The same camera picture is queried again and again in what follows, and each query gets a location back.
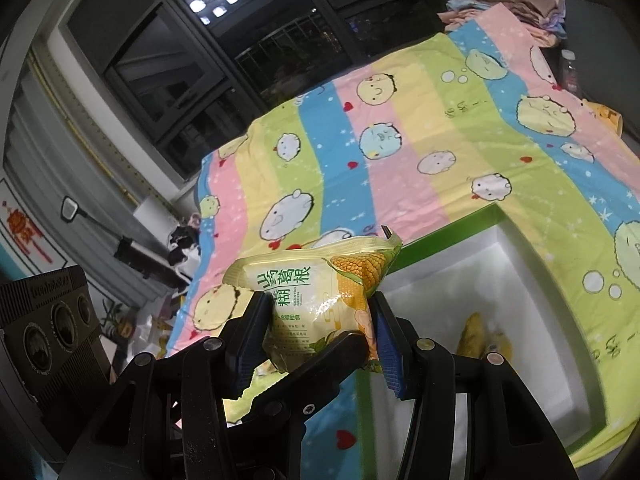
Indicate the small yellow snack packet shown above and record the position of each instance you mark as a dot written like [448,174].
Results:
[480,332]

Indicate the yellow printed bag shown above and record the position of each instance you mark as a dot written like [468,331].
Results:
[607,115]

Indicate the potted plant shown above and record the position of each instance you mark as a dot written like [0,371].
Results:
[115,325]

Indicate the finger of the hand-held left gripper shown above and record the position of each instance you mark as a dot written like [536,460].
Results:
[325,375]

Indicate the pile of folded clothes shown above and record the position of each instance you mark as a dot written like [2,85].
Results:
[525,5]

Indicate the clear plastic bottle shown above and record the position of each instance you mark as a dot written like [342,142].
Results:
[569,72]

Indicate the red paper wall decoration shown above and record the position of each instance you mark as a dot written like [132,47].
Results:
[22,232]

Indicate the striped cartoon printed blanket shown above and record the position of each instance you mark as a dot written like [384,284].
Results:
[400,160]

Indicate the dark framed window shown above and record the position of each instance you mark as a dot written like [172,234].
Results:
[150,60]

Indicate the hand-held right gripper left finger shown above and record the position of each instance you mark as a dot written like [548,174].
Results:
[247,345]

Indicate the small black framed mirror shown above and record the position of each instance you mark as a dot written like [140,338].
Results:
[70,208]

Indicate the black and white cat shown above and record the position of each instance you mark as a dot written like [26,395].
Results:
[180,250]

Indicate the black stand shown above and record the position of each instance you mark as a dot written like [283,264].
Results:
[140,260]

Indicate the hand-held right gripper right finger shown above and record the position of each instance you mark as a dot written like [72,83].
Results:
[389,360]

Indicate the yellow corn print snack packet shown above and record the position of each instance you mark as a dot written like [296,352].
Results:
[310,300]

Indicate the white foam box green rim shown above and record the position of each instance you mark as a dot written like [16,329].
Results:
[450,285]

